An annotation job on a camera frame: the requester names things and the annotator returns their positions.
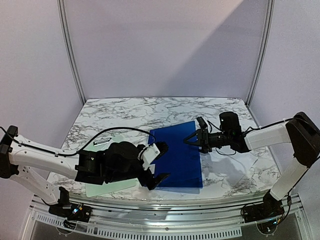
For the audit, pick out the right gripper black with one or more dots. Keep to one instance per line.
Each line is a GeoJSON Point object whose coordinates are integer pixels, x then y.
{"type": "Point", "coordinates": [203, 139]}

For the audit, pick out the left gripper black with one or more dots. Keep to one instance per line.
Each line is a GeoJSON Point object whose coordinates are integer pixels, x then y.
{"type": "Point", "coordinates": [155, 182]}

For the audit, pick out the blue file folder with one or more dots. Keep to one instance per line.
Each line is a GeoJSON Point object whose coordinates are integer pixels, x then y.
{"type": "Point", "coordinates": [182, 161]}

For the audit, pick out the white paper sheet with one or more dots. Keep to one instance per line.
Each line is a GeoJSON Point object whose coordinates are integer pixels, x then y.
{"type": "Point", "coordinates": [225, 171]}

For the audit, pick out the metal folder clip mechanism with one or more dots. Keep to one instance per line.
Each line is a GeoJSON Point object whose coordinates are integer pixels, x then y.
{"type": "Point", "coordinates": [102, 141]}

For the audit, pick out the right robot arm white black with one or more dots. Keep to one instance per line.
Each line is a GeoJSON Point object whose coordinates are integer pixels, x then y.
{"type": "Point", "coordinates": [298, 134]}

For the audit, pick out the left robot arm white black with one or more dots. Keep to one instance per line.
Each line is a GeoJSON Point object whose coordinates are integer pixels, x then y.
{"type": "Point", "coordinates": [18, 156]}

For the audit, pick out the green translucent clipboard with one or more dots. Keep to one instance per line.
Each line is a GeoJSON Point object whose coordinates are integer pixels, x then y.
{"type": "Point", "coordinates": [97, 190]}

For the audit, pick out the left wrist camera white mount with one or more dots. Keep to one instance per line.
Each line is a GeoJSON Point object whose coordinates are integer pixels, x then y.
{"type": "Point", "coordinates": [148, 155]}

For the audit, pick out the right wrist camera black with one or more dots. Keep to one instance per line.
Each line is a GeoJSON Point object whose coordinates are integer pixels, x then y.
{"type": "Point", "coordinates": [202, 123]}

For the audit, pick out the aluminium front rail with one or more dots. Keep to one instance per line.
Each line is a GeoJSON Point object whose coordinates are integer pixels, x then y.
{"type": "Point", "coordinates": [179, 220]}

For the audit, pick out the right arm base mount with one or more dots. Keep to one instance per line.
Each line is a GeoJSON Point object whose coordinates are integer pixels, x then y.
{"type": "Point", "coordinates": [268, 214]}

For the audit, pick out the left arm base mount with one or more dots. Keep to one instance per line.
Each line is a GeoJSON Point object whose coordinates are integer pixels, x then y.
{"type": "Point", "coordinates": [71, 212]}

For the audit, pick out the right aluminium corner post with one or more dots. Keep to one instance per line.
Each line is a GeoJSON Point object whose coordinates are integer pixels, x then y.
{"type": "Point", "coordinates": [262, 51]}

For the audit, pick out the aluminium corner post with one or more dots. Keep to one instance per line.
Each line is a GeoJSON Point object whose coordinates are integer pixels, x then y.
{"type": "Point", "coordinates": [262, 51]}
{"type": "Point", "coordinates": [61, 5]}

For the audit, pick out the left aluminium corner post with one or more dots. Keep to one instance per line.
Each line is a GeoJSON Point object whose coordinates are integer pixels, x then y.
{"type": "Point", "coordinates": [61, 5]}

